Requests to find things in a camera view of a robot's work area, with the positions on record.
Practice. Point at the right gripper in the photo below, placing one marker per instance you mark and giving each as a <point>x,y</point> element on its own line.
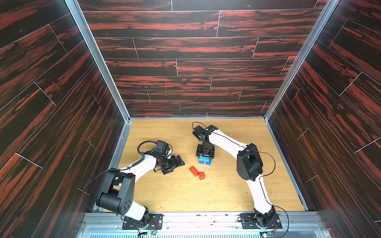
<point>205,150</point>

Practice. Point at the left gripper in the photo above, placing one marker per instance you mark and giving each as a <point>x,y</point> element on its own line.
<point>174,164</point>

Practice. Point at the light blue 2x4 brick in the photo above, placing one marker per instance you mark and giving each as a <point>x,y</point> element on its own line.
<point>203,160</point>

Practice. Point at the red 2x4 brick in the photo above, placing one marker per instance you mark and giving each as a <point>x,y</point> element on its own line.
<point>194,171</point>

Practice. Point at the red 2x2 brick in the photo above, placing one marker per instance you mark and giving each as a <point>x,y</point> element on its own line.
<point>201,175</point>

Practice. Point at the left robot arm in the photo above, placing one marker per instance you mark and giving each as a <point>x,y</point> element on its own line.
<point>117,190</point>

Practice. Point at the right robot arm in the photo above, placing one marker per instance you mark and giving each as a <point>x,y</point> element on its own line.
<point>249,168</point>

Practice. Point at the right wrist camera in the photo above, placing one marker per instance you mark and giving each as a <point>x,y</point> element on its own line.
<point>200,133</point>

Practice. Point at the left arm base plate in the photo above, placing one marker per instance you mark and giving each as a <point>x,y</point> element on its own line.
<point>152,221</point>

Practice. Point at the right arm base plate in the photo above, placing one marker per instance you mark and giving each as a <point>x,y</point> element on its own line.
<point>257,221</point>

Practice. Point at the aluminium front rail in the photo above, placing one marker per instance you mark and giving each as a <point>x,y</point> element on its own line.
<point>205,225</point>

